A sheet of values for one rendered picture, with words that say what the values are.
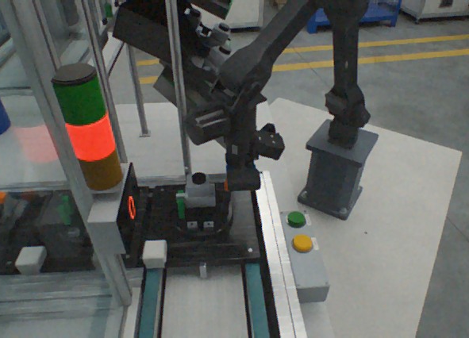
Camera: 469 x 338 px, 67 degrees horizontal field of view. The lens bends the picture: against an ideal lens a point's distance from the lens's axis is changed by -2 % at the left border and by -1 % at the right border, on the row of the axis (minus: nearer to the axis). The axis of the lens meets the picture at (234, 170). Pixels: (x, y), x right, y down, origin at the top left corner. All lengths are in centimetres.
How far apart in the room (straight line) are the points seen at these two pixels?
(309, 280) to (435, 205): 53
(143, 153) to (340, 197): 65
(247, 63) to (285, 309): 44
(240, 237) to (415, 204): 56
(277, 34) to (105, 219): 39
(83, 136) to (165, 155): 77
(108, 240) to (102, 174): 9
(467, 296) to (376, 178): 111
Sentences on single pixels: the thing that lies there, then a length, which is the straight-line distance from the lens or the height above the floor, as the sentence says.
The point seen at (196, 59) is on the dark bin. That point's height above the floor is 123.
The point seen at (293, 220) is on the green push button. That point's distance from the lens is 84.
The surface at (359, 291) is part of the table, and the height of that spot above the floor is 86.
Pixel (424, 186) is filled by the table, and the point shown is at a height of 86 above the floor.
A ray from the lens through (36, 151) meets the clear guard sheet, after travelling 42.
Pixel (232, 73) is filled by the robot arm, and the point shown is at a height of 133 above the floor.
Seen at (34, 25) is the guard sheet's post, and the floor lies 147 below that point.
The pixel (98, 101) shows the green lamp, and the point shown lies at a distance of 44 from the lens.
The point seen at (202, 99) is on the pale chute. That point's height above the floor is 109.
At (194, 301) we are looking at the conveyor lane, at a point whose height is 92.
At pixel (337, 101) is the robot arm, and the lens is 85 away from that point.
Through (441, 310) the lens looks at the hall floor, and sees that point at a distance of 206.
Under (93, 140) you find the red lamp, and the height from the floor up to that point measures 134.
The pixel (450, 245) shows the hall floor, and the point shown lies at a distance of 235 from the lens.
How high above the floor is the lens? 158
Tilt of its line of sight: 40 degrees down
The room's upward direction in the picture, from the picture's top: straight up
